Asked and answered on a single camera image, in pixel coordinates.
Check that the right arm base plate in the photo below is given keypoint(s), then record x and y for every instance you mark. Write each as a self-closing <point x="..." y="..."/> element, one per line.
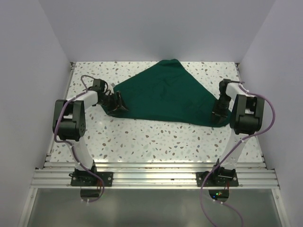
<point x="215" y="181"/>

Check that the aluminium rail frame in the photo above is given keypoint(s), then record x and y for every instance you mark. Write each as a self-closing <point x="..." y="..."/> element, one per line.
<point x="150" y="154"/>

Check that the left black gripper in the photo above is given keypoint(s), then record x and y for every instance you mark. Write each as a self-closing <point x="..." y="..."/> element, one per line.
<point x="116" y="103"/>

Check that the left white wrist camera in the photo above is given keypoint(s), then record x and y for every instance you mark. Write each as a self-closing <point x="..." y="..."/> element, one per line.
<point x="111" y="87"/>

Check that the green surgical drape cloth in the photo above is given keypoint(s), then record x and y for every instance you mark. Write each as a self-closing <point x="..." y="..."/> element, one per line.
<point x="167" y="92"/>

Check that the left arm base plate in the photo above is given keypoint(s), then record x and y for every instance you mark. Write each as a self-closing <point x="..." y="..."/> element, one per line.
<point x="86" y="180"/>

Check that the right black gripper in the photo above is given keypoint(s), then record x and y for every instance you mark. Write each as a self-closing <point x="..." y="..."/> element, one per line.
<point x="223" y="114"/>

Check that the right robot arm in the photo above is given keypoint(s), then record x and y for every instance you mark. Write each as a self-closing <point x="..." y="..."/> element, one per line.
<point x="245" y="114"/>

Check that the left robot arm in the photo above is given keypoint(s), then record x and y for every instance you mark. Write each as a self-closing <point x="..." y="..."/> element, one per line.
<point x="69" y="121"/>

